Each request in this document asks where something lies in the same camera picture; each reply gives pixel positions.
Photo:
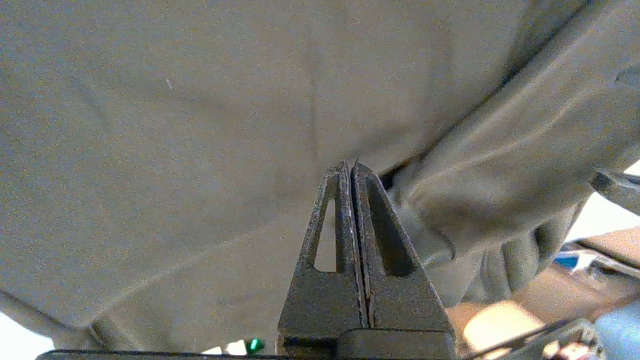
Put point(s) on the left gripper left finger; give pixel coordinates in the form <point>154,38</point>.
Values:
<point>325,300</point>

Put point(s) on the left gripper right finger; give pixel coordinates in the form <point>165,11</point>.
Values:
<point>405,300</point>

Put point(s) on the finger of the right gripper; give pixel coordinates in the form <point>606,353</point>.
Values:
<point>617,187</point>

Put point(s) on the black zip hoodie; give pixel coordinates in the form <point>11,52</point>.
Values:
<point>175,150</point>

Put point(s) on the brown bed base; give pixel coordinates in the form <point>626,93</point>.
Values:
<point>612,245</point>

